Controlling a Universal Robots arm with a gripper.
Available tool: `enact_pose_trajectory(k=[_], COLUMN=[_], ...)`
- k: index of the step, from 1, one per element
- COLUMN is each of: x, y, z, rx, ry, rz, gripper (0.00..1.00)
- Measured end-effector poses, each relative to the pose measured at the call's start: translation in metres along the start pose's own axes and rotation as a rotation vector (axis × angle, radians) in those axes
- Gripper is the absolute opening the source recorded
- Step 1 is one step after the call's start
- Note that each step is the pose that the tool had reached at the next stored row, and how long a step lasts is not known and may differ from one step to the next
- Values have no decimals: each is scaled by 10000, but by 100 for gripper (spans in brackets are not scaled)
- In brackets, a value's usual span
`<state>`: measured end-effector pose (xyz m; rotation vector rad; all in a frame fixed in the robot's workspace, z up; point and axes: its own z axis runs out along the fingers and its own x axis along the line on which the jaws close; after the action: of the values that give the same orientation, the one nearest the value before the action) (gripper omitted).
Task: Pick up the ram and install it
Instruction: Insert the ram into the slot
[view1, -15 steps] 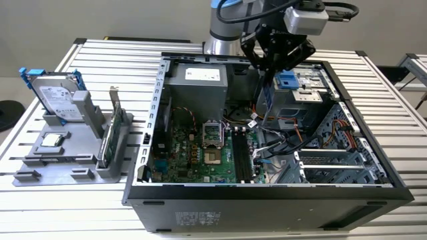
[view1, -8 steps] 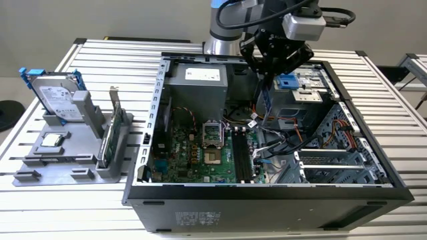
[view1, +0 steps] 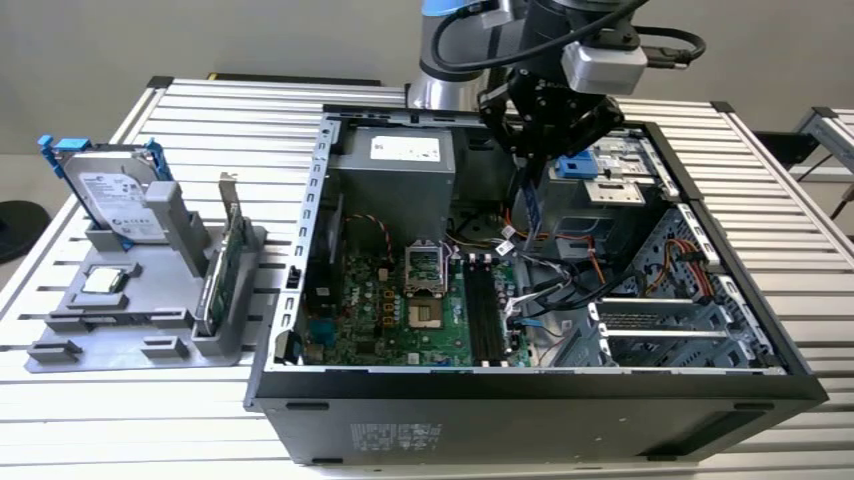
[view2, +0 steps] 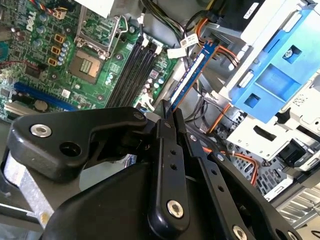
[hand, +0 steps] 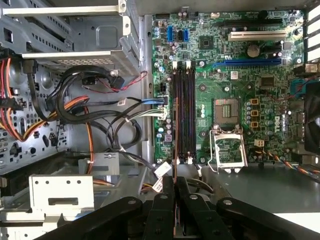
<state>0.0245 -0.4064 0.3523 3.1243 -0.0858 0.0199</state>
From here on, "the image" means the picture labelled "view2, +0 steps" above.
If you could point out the blue RAM stick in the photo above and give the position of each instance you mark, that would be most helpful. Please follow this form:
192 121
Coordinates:
193 72

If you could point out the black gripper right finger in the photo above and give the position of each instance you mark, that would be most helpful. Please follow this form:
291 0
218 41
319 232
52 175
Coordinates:
207 170

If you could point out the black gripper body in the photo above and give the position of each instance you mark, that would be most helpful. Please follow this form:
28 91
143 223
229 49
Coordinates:
112 212

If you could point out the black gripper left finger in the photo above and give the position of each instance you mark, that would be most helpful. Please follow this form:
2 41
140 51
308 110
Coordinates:
112 120

